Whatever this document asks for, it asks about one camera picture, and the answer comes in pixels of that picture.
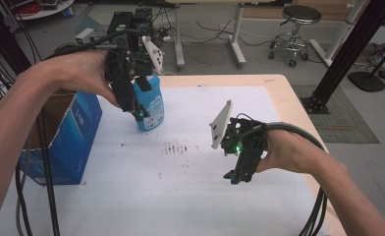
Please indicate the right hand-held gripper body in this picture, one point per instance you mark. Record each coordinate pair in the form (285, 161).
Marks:
(238, 137)

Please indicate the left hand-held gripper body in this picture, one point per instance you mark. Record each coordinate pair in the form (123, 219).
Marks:
(128, 62)

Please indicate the blue plastic bottle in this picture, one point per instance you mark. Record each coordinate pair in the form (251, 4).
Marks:
(150, 105)

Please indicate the person's left hand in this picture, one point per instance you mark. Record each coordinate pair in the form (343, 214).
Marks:
(79, 73)

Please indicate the person's right hand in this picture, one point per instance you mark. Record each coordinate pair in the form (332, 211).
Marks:
(288, 150)

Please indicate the black equipment box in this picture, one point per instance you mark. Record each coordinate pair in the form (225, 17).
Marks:
(130, 21)

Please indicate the small white device box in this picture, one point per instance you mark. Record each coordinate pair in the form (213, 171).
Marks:
(84, 35)

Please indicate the white table mat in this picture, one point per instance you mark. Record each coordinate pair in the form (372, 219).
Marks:
(167, 170)

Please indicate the blue cardboard box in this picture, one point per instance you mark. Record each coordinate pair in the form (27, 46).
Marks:
(63, 137)

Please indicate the grey floor mat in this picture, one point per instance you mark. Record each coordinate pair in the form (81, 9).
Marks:
(338, 114)

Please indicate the black round stool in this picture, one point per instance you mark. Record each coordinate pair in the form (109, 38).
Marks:
(295, 29)

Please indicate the black round stand base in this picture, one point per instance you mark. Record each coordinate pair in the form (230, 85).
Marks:
(366, 81)

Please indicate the white desk frame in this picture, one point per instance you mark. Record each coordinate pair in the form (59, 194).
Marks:
(213, 36)

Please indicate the black metal stand post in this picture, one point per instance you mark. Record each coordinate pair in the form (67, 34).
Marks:
(347, 55)

